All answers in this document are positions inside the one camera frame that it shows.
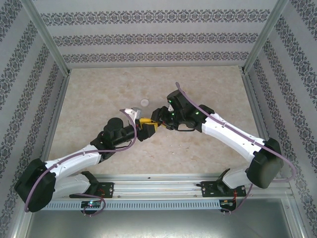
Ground slotted grey cable duct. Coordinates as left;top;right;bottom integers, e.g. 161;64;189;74
42;198;223;211

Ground aluminium frame post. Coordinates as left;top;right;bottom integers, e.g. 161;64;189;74
24;0;71;75
243;0;290;74

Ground aluminium side rail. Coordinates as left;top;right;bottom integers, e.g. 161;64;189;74
241;70;292;185
41;74;71;162

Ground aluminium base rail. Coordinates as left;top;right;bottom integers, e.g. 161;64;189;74
95;173;292;199

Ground grey metal sheet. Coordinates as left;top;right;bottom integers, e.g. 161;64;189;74
14;209;305;238

